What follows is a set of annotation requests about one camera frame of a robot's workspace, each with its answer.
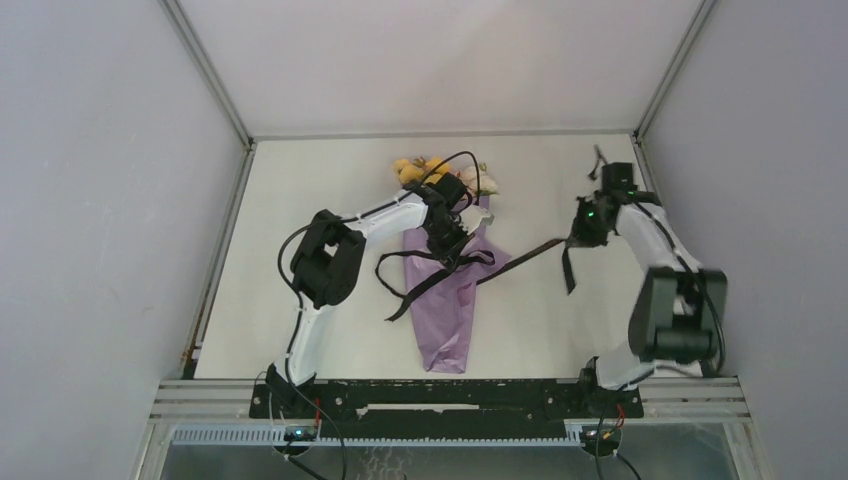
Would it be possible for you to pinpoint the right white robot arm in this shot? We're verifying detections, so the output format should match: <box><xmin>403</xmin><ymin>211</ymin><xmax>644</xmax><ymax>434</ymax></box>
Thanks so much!
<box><xmin>567</xmin><ymin>158</ymin><xmax>728</xmax><ymax>416</ymax></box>

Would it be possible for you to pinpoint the white fake flower stem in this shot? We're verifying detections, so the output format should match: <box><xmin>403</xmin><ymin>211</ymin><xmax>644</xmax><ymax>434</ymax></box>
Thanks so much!
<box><xmin>458</xmin><ymin>163</ymin><xmax>499</xmax><ymax>197</ymax></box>

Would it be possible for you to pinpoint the white cable duct strip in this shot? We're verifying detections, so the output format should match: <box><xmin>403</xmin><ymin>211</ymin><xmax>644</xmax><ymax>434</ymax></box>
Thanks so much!
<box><xmin>170</xmin><ymin>424</ymin><xmax>584</xmax><ymax>448</ymax></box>

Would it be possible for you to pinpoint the yellow fake flower stem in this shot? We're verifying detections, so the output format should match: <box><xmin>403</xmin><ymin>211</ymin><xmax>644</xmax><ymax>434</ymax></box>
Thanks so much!
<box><xmin>392</xmin><ymin>157</ymin><xmax>451</xmax><ymax>186</ymax></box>

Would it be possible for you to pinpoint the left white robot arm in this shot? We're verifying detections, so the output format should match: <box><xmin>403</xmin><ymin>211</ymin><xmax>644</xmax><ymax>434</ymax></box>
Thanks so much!
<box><xmin>268</xmin><ymin>175</ymin><xmax>494</xmax><ymax>417</ymax></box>

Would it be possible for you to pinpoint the black ribbon strap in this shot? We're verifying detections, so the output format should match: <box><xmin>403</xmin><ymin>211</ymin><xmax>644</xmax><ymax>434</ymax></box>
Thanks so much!
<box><xmin>374</xmin><ymin>238</ymin><xmax>578</xmax><ymax>323</ymax></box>

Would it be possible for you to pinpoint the aluminium frame rail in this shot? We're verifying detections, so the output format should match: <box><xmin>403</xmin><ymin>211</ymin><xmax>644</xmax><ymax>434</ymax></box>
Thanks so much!
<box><xmin>159</xmin><ymin>0</ymin><xmax>253</xmax><ymax>150</ymax></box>

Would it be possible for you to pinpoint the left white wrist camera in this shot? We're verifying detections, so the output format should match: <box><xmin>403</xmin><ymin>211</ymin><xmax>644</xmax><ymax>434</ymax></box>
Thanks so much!
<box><xmin>459</xmin><ymin>204</ymin><xmax>494</xmax><ymax>234</ymax></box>

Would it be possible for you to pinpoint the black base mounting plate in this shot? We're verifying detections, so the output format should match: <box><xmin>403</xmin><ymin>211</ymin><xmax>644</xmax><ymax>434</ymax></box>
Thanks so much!
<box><xmin>248</xmin><ymin>371</ymin><xmax>645</xmax><ymax>441</ymax></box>

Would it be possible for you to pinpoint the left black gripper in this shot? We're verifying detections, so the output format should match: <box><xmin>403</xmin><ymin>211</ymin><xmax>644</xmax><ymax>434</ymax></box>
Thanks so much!
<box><xmin>424</xmin><ymin>217</ymin><xmax>475</xmax><ymax>272</ymax></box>

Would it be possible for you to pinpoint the pink wrapping paper sheet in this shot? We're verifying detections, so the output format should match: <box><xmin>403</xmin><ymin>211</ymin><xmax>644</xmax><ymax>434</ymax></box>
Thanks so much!
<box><xmin>409</xmin><ymin>227</ymin><xmax>511</xmax><ymax>374</ymax></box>

